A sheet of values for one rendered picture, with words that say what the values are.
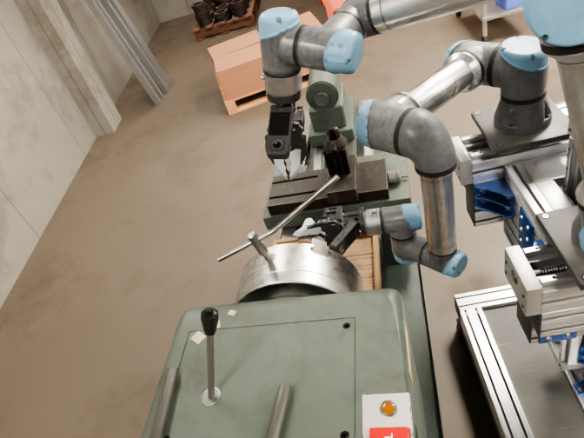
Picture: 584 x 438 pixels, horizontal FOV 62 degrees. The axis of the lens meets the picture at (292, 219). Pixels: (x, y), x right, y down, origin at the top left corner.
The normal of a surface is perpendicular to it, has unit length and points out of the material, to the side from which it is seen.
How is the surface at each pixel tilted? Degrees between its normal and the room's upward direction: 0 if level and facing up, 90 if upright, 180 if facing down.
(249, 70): 90
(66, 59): 90
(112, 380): 0
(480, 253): 0
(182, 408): 0
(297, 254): 13
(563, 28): 80
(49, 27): 90
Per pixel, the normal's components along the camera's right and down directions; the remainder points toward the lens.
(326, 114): -0.10, 0.66
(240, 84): 0.20, 0.59
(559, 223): -0.26, -0.74
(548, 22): -0.50, 0.56
